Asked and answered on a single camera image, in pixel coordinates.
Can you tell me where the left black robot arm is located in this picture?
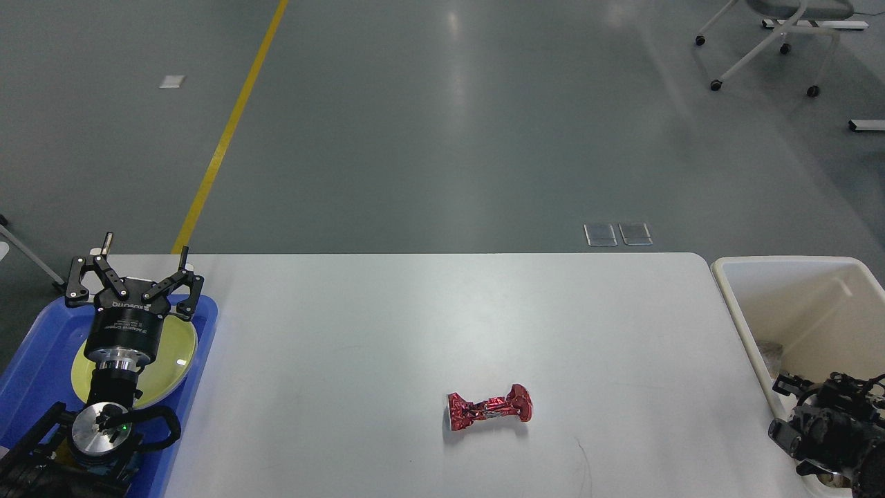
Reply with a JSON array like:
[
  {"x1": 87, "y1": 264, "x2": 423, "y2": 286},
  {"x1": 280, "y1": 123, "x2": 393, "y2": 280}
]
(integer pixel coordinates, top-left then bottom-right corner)
[{"x1": 2, "y1": 232, "x2": 205, "y2": 497}]

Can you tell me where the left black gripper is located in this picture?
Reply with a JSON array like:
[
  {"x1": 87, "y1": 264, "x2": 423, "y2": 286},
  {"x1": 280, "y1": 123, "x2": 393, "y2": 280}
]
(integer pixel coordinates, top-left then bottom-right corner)
[{"x1": 65, "y1": 232, "x2": 206, "y2": 374}]

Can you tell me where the pale green plate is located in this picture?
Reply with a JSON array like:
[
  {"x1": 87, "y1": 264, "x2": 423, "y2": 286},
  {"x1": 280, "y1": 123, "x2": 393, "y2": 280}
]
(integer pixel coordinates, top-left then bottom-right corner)
[{"x1": 149, "y1": 318, "x2": 199, "y2": 409}]

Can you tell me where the white paper cup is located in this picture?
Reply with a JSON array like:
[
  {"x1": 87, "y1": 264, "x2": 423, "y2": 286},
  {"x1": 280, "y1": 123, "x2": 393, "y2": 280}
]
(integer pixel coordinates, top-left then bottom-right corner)
[{"x1": 817, "y1": 472, "x2": 850, "y2": 488}]

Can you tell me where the blue plastic tray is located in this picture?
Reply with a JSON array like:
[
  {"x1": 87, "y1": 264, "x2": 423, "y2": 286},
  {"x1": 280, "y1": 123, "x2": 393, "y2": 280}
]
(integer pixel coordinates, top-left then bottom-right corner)
[{"x1": 0, "y1": 295, "x2": 218, "y2": 498}]

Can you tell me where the beige plastic bin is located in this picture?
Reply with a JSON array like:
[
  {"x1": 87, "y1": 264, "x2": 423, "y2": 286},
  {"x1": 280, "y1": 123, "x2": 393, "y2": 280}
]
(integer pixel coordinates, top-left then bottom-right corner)
[{"x1": 711, "y1": 256, "x2": 883, "y2": 497}]

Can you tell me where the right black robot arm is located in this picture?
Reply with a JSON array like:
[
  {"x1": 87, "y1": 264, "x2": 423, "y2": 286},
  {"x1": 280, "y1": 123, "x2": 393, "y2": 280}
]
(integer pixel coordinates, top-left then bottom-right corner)
[{"x1": 767, "y1": 372, "x2": 884, "y2": 497}]

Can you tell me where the clear floor plate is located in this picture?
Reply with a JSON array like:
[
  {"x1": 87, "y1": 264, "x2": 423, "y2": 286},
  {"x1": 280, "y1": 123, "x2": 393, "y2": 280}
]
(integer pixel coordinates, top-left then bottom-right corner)
[
  {"x1": 617, "y1": 223, "x2": 653, "y2": 246},
  {"x1": 584, "y1": 223, "x2": 619, "y2": 247}
]

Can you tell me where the red foil wrapper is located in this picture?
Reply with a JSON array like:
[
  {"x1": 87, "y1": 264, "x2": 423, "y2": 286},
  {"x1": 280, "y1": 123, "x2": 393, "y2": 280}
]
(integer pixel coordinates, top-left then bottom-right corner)
[{"x1": 447, "y1": 382, "x2": 534, "y2": 432}]

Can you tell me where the white office chair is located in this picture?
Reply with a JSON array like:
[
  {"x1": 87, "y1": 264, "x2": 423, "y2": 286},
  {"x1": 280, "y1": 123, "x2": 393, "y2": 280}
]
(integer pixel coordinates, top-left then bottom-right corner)
[{"x1": 709, "y1": 1, "x2": 856, "y2": 98}]

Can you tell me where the left clear floor plate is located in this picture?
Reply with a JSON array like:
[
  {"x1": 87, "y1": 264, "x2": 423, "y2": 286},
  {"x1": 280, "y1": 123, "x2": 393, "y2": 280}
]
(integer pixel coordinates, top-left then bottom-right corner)
[{"x1": 584, "y1": 223, "x2": 619, "y2": 247}]

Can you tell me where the right clear floor plate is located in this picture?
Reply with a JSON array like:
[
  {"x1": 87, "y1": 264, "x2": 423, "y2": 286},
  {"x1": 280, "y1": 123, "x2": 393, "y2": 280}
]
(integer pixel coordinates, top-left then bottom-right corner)
[{"x1": 617, "y1": 223, "x2": 653, "y2": 246}]

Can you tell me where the yellow plastic plate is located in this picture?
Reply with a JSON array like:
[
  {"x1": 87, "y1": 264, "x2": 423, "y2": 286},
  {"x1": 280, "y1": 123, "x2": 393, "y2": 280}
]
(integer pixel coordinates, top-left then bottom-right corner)
[{"x1": 71, "y1": 316, "x2": 197, "y2": 409}]

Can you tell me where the white floor rail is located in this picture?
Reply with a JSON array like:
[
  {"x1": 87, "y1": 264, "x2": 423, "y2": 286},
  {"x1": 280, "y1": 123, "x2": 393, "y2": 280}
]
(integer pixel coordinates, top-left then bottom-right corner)
[{"x1": 848, "y1": 119, "x2": 885, "y2": 133}]

